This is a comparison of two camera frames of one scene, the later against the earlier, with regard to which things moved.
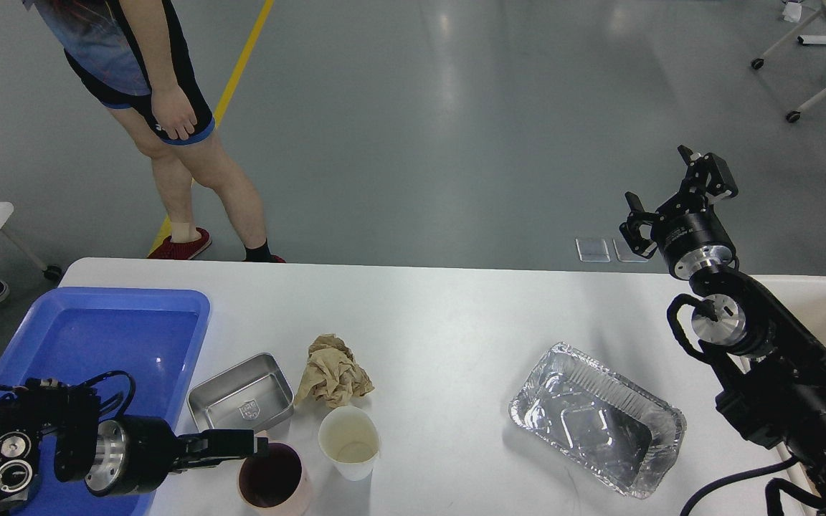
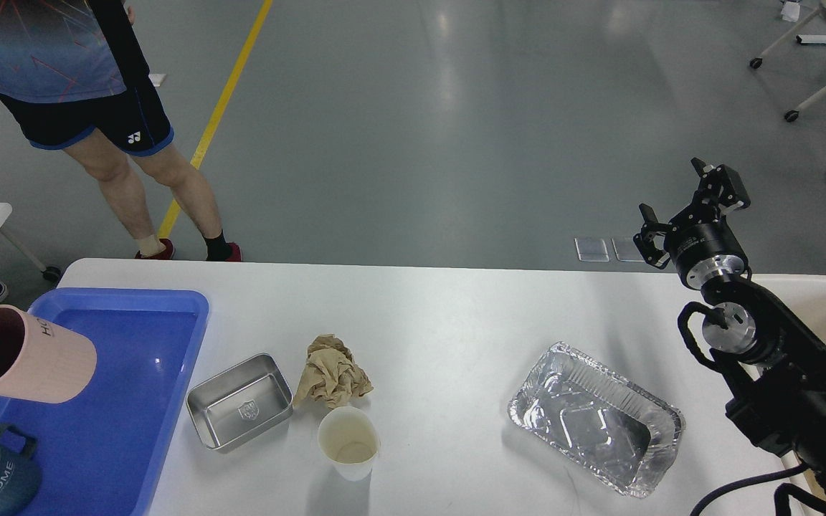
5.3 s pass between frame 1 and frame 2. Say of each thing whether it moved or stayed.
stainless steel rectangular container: stayed
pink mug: moved
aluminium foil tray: stayed
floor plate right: stayed
